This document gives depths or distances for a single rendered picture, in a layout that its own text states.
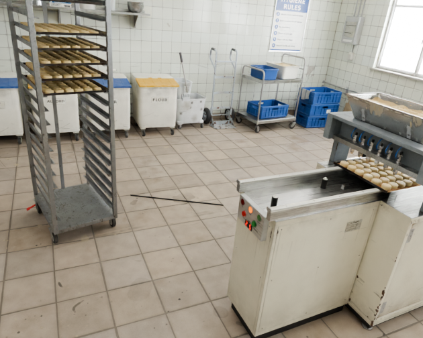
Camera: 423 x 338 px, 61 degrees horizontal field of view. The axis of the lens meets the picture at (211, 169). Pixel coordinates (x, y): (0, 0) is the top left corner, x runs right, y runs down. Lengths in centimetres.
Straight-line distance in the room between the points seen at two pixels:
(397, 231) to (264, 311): 82
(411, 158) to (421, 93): 375
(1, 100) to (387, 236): 410
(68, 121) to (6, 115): 67
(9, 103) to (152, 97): 168
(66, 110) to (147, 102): 101
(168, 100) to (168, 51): 88
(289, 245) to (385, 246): 60
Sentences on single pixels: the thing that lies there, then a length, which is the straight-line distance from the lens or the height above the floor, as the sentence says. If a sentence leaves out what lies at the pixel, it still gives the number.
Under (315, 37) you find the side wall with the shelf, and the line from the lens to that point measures 678.
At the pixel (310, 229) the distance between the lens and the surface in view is 186.
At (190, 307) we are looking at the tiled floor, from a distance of 239.
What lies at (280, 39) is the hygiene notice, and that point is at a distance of 634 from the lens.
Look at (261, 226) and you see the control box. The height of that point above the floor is 78.
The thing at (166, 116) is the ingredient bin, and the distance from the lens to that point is 501.
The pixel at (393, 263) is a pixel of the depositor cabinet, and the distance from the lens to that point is 220.
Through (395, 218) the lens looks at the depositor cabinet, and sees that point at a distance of 212.
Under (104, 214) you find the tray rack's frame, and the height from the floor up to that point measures 15.
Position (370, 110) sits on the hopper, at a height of 126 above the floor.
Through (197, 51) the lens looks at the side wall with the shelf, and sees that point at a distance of 568.
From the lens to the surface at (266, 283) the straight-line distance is 192.
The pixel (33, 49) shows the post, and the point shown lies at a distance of 239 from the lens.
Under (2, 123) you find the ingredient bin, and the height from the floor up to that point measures 29.
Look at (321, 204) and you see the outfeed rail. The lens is 184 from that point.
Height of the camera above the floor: 172
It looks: 25 degrees down
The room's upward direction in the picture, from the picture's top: 5 degrees clockwise
